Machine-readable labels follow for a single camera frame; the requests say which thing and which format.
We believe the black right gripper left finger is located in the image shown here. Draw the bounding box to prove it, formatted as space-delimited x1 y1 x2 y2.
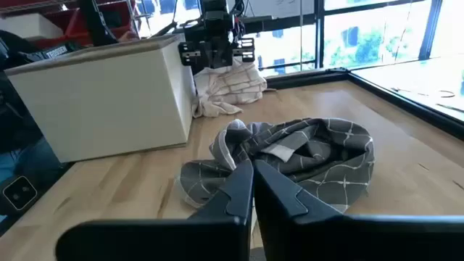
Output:
55 159 254 261

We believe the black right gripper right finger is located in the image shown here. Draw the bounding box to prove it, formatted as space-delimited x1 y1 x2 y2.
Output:
253 159 464 261

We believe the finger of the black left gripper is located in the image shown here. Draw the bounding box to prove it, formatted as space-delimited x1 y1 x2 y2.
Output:
219 38 233 70
207 39 220 70

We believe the white red-checked towel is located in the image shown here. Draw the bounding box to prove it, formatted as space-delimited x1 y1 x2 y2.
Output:
191 59 268 119

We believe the grey white-grid towel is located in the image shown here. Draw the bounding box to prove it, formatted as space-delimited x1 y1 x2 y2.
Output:
175 117 376 214

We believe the beige fabric storage box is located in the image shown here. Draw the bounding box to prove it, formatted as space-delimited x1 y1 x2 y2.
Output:
4 33 197 164

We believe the white rectangular box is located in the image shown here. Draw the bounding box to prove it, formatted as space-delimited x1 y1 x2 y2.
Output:
0 12 65 41

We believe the person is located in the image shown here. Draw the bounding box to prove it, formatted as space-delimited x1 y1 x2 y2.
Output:
0 29 65 224

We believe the black box with square outline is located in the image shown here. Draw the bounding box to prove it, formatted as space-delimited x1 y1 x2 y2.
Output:
0 175 39 222

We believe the black window frame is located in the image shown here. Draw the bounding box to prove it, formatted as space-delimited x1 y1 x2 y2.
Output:
239 0 445 72

